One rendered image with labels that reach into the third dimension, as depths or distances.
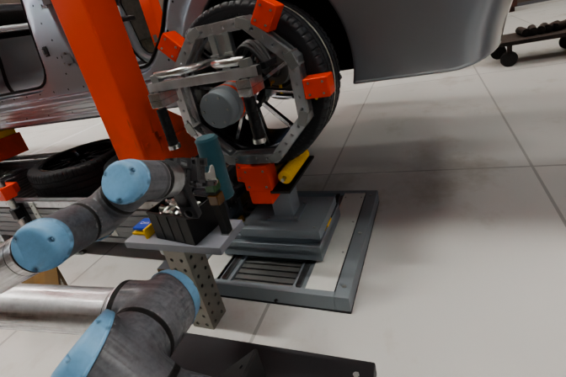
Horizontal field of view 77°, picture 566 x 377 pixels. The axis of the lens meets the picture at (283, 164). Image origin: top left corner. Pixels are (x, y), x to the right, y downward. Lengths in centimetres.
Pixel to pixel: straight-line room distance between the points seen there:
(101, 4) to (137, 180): 101
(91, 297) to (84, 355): 25
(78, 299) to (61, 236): 29
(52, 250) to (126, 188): 16
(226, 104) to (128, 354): 77
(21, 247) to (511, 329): 139
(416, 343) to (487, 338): 22
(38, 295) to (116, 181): 40
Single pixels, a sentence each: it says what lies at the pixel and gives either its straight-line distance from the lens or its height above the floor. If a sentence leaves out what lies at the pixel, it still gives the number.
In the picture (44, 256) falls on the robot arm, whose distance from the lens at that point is 77.
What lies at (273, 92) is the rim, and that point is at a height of 83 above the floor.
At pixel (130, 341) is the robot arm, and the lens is 79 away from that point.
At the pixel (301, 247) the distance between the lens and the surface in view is 161.
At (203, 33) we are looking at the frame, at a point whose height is 110.
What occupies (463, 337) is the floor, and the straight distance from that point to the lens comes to 146.
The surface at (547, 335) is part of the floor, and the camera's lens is 152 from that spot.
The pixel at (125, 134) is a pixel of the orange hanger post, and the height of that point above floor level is 78.
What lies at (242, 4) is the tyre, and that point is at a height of 116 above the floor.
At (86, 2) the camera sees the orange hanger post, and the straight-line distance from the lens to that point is 162.
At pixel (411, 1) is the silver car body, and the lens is 161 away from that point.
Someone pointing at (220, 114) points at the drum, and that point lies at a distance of 124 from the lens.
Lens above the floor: 110
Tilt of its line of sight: 23 degrees down
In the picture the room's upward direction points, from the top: 13 degrees counter-clockwise
